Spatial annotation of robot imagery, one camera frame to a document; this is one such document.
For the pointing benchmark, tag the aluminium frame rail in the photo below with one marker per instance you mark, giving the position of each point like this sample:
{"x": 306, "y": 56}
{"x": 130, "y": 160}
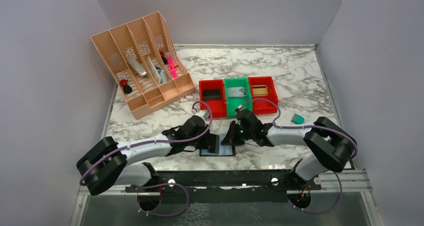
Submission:
{"x": 348, "y": 181}

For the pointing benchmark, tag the gold card in bin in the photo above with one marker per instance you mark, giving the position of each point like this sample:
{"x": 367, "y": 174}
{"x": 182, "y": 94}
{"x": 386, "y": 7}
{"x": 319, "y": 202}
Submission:
{"x": 260, "y": 90}

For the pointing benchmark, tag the silver stapler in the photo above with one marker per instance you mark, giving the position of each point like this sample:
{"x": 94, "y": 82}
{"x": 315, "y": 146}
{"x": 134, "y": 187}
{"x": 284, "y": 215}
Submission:
{"x": 137, "y": 66}

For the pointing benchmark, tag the grey card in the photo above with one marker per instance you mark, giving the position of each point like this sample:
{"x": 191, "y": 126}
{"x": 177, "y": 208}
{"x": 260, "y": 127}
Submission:
{"x": 211, "y": 94}

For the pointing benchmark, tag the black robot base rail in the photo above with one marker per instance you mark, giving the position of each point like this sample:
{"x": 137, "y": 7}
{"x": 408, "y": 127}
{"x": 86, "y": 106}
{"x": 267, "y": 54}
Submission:
{"x": 222, "y": 196}

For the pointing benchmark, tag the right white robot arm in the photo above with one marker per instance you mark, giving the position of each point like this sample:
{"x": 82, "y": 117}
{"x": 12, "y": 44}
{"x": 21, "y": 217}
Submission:
{"x": 331, "y": 147}

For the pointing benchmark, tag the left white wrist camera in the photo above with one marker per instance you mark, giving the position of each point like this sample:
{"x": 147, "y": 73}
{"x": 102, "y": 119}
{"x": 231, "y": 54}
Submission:
{"x": 204, "y": 114}

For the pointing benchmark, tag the red bin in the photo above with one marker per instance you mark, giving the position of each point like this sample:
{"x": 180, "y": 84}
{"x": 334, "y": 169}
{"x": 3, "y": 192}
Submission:
{"x": 260, "y": 106}
{"x": 218, "y": 107}

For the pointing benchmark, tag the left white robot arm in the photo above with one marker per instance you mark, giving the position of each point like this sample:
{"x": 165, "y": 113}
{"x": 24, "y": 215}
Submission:
{"x": 106, "y": 164}

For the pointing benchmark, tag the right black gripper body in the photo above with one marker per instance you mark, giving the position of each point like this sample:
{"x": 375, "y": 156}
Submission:
{"x": 239, "y": 134}

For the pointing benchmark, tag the silver card in bin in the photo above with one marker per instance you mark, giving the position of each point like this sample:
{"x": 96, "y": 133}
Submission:
{"x": 236, "y": 92}

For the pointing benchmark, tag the teal eraser block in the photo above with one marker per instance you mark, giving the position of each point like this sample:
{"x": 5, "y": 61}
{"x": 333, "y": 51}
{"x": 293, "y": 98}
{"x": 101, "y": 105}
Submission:
{"x": 297, "y": 119}

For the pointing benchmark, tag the left red bin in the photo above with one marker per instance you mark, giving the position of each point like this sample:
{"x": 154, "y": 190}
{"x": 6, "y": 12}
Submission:
{"x": 218, "y": 107}

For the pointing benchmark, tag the red and black stamp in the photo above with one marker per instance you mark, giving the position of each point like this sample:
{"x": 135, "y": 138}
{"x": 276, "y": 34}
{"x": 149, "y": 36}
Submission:
{"x": 127, "y": 89}

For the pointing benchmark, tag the white paper pad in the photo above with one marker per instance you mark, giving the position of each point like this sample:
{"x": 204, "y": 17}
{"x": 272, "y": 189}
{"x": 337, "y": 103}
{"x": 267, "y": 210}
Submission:
{"x": 153, "y": 71}

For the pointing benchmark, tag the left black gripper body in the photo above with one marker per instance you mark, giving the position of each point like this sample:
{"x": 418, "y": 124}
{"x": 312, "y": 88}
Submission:
{"x": 201, "y": 142}

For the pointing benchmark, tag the black leather card holder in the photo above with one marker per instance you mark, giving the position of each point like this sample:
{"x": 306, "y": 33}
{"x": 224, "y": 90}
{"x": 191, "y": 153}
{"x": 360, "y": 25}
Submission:
{"x": 223, "y": 150}

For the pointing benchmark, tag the peach desk file organizer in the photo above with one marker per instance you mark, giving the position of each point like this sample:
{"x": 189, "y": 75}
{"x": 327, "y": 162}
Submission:
{"x": 145, "y": 37}

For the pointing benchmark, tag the green bin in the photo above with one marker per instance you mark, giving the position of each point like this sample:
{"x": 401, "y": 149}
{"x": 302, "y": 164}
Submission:
{"x": 233, "y": 103}

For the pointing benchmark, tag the right red bin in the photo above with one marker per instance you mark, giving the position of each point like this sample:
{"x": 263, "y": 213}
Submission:
{"x": 260, "y": 106}

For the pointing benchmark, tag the pink highlighter marker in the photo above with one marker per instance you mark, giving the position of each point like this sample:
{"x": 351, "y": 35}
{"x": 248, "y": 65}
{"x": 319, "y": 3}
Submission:
{"x": 171, "y": 66}

